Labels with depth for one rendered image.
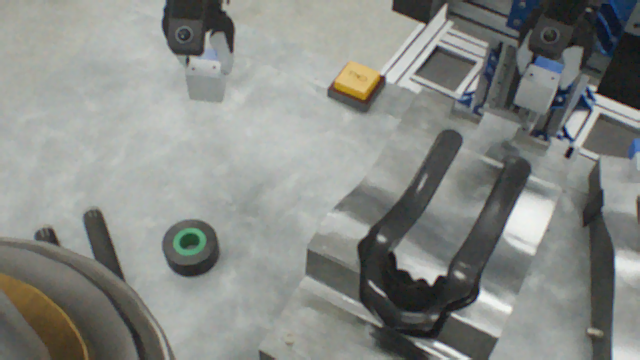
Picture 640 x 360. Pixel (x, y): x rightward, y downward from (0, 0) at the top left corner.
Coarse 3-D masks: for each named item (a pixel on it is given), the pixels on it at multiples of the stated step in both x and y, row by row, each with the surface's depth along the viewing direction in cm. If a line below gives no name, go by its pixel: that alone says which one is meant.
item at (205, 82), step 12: (192, 60) 103; (204, 60) 103; (216, 60) 105; (192, 72) 102; (204, 72) 102; (216, 72) 102; (192, 84) 103; (204, 84) 102; (216, 84) 102; (192, 96) 105; (204, 96) 105; (216, 96) 104
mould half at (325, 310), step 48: (432, 96) 109; (480, 144) 103; (384, 192) 97; (480, 192) 98; (528, 192) 98; (336, 240) 87; (432, 240) 89; (528, 240) 93; (336, 288) 90; (480, 288) 83; (336, 336) 87; (384, 336) 87; (480, 336) 81
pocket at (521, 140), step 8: (520, 128) 105; (520, 136) 106; (528, 136) 106; (512, 144) 106; (520, 144) 106; (528, 144) 106; (536, 144) 105; (544, 144) 105; (536, 152) 105; (544, 152) 105
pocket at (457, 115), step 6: (450, 108) 108; (456, 108) 109; (450, 114) 110; (456, 114) 109; (462, 114) 109; (468, 114) 108; (474, 114) 108; (450, 120) 109; (456, 120) 109; (462, 120) 109; (468, 120) 109; (474, 120) 108; (480, 120) 108; (468, 126) 108; (474, 126) 108
